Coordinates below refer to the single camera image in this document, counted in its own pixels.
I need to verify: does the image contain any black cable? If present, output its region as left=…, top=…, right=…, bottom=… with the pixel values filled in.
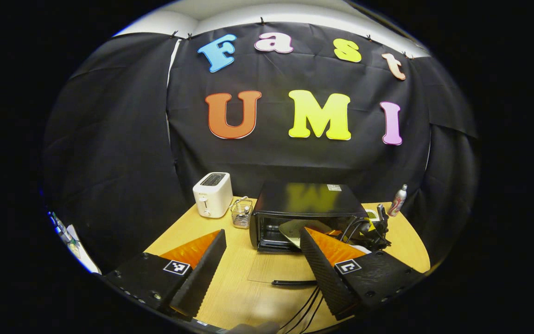
left=292, top=295, right=322, bottom=334
left=279, top=285, right=319, bottom=331
left=303, top=299, right=327, bottom=334

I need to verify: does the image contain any white toaster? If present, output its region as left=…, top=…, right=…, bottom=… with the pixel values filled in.
left=192, top=172, right=234, bottom=218

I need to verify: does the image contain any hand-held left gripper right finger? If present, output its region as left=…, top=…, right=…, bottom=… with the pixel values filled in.
left=299, top=226, right=426, bottom=321

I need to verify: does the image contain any white square plate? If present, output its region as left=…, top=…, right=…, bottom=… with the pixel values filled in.
left=279, top=219, right=337, bottom=249

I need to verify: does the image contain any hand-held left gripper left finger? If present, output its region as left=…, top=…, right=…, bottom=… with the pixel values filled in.
left=102, top=228, right=227, bottom=321

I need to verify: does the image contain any metal wire basket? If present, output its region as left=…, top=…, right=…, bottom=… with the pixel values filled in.
left=230, top=197, right=254, bottom=229

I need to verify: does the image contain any black electric oven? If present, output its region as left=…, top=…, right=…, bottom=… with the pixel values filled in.
left=248, top=181, right=370, bottom=287

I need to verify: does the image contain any black backdrop cloth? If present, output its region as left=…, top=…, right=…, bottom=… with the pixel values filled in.
left=42, top=21, right=478, bottom=274

